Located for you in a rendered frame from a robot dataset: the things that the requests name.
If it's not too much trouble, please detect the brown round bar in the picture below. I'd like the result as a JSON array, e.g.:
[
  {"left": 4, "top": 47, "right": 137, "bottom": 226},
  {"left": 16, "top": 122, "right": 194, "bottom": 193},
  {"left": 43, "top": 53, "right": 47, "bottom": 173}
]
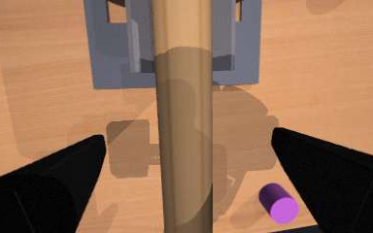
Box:
[{"left": 151, "top": 0, "right": 213, "bottom": 233}]

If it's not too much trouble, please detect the purple cylinder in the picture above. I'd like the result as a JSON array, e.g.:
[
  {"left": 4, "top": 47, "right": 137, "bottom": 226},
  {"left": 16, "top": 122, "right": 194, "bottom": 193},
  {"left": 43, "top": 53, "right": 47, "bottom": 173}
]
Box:
[{"left": 258, "top": 183, "right": 299, "bottom": 224}]

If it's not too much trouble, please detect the grey metal rack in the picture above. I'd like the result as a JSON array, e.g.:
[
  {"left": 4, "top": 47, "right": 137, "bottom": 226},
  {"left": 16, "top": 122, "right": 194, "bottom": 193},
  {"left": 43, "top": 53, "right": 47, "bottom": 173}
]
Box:
[{"left": 84, "top": 0, "right": 262, "bottom": 89}]

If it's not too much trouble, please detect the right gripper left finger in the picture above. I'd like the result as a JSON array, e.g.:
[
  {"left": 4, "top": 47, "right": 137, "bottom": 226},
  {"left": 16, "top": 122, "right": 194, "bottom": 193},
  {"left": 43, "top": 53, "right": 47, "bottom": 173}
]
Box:
[{"left": 0, "top": 134, "right": 107, "bottom": 233}]

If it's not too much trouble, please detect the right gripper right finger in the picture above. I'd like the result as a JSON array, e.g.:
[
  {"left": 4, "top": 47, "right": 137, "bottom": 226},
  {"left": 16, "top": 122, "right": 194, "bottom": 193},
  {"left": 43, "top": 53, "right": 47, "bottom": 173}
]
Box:
[{"left": 271, "top": 127, "right": 373, "bottom": 233}]

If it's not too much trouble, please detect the tan paper roll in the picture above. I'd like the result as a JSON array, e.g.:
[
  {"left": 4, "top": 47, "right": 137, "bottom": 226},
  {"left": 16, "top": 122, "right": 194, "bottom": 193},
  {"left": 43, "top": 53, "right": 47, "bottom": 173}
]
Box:
[{"left": 107, "top": 0, "right": 243, "bottom": 8}]

